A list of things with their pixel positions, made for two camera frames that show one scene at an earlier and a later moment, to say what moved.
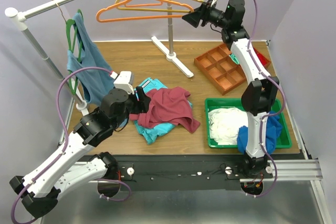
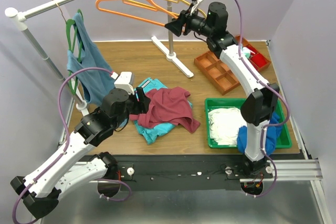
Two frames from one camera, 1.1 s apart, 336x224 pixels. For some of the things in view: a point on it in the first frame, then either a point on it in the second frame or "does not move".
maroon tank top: [168, 106] does not move
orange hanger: [149, 0] → [135, 18]
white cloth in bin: [224, 123] does not move
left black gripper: [140, 98] does not move
